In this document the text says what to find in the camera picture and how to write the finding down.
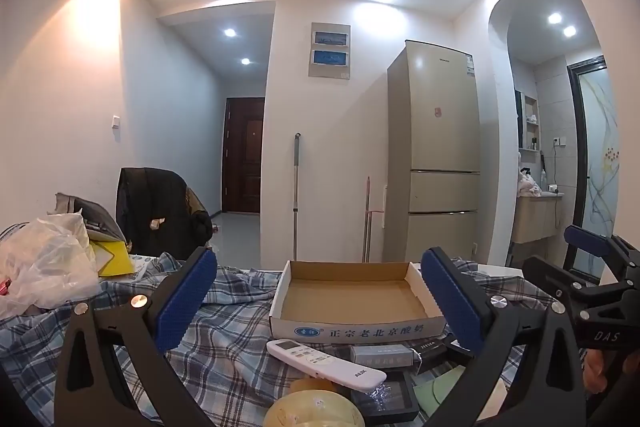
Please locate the white remote control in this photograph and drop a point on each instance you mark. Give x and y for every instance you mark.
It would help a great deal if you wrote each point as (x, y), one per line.
(320, 362)

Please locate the patterned glass door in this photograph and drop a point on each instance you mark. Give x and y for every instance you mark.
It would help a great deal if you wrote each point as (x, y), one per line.
(597, 157)

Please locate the green card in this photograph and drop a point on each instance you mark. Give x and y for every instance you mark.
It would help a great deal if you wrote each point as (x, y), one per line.
(440, 389)

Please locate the white plastic bag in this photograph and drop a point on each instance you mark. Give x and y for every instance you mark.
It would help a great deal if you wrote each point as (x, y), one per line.
(45, 262)

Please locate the round cream lidded container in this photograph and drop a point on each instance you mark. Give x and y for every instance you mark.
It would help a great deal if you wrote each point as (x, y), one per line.
(310, 407)

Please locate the white printed paper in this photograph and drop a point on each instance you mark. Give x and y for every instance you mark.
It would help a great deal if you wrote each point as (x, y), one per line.
(147, 266)

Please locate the yellow box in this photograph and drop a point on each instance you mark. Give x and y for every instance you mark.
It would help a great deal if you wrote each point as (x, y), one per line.
(117, 259)

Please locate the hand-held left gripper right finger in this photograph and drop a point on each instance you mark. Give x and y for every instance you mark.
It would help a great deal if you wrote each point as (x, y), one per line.
(450, 302)

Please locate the dark brown door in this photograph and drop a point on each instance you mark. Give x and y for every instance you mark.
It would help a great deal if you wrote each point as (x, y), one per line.
(245, 157)

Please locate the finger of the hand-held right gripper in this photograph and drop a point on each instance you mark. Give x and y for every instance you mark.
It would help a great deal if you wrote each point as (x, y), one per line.
(555, 279)
(585, 239)

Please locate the shallow cardboard box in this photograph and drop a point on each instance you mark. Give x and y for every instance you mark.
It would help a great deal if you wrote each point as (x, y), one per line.
(350, 302)

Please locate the beige vanity cabinet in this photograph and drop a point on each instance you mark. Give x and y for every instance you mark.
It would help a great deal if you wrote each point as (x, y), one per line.
(535, 217)

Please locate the beige refrigerator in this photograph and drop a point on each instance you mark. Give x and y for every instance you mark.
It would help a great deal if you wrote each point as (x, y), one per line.
(435, 147)

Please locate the blue plaid blanket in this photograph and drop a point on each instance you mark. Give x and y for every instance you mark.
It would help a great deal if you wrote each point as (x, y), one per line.
(235, 357)

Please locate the person's right hand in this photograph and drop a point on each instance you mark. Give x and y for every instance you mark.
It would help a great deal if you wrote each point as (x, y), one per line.
(595, 369)

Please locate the grey flat box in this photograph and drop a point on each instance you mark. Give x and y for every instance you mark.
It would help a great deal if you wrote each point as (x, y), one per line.
(382, 354)

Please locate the black framed square box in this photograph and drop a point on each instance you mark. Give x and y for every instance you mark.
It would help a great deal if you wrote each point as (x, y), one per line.
(385, 399)

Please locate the grey electrical panel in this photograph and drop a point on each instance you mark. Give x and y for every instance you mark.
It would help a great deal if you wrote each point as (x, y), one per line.
(330, 52)

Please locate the grey cloth bag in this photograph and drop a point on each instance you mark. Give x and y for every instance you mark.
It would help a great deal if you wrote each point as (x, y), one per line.
(95, 214)

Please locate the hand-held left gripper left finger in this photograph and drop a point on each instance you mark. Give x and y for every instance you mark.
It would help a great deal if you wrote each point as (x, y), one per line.
(185, 302)

